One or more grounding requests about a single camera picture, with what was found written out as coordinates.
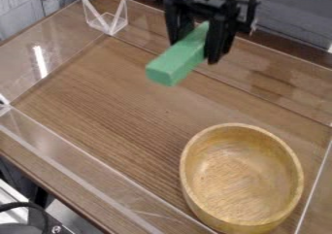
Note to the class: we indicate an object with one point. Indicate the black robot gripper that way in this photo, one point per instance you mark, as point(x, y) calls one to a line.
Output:
point(230, 16)

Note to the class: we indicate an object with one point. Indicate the green rectangular block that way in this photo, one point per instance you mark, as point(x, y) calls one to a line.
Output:
point(170, 68)

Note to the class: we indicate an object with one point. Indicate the brown wooden bowl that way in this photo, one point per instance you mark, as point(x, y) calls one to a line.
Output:
point(242, 178)

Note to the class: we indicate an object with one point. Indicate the clear acrylic corner bracket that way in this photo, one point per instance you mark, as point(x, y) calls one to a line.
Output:
point(106, 22)

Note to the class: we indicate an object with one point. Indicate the clear acrylic wall panels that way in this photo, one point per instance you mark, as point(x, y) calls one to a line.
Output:
point(96, 133)

